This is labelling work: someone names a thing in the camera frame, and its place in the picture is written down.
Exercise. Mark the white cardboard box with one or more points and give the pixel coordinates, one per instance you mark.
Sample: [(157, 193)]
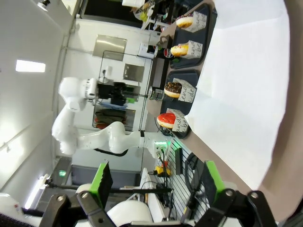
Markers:
[(145, 50)]

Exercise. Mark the large white sheet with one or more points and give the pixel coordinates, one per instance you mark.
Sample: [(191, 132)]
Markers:
[(236, 94)]

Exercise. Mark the black metal frame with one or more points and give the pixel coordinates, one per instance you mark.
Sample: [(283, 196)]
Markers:
[(143, 71)]

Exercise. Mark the cluttered shelf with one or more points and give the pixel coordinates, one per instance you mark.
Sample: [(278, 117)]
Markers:
[(151, 14)]

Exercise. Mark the yellow sprinkled donut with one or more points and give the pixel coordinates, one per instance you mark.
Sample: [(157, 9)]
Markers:
[(179, 50)]

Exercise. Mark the rectangular ceiling light panel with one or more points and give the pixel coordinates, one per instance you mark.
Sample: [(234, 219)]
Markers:
[(30, 66)]

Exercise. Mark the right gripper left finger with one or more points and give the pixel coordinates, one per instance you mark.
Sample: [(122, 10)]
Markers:
[(104, 184)]

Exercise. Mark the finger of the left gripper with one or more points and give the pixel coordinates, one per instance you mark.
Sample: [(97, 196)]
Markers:
[(132, 100)]

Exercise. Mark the red glazed donut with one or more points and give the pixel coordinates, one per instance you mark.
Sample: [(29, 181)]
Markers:
[(166, 120)]

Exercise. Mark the black tripod rod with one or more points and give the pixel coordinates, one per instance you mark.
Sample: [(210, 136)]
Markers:
[(118, 189)]

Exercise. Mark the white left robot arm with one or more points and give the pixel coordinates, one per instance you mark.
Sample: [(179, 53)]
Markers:
[(68, 132)]

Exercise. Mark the yellow emergency stop button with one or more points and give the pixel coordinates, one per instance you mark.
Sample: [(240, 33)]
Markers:
[(163, 170)]

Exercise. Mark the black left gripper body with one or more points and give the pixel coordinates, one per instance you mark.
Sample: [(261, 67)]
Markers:
[(110, 93)]

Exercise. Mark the large steel wall panel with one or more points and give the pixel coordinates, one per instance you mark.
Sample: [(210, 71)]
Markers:
[(110, 47)]

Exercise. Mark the long ceiling light strip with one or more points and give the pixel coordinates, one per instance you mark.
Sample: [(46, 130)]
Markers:
[(33, 192)]

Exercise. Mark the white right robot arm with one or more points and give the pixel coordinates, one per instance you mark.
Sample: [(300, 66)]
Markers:
[(129, 211)]

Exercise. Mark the chocolate nut donut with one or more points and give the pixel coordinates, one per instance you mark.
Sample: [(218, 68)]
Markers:
[(172, 89)]

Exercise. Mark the small steel wall panel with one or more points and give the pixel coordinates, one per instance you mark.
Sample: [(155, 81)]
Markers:
[(133, 72)]

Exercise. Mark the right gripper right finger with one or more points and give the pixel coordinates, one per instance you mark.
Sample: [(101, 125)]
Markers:
[(210, 182)]

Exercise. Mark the black Pepsi can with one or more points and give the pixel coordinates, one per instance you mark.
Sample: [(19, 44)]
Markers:
[(156, 93), (165, 53)]

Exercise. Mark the white printed paper donut sleeve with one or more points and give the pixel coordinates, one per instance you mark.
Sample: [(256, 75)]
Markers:
[(198, 21), (194, 50), (181, 123), (188, 93)]

